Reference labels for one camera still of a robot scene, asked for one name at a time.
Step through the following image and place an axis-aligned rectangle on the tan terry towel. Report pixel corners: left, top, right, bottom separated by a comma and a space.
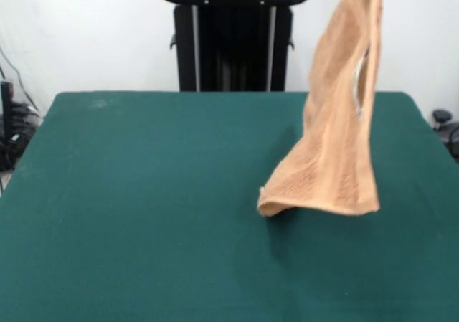
257, 0, 384, 218

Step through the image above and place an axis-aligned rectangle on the black chair part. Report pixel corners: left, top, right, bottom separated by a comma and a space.
431, 109, 459, 160

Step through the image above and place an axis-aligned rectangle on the dark green table cloth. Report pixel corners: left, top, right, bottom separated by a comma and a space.
0, 91, 459, 322

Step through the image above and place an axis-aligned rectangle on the black upright box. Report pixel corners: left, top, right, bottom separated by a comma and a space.
0, 80, 15, 142

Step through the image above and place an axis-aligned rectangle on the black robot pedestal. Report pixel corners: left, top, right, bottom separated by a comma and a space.
169, 3, 295, 93

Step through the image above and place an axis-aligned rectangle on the thin wall cable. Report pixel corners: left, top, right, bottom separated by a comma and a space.
0, 45, 41, 113

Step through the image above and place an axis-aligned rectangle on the black cable pile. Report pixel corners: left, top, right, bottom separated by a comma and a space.
0, 101, 44, 172

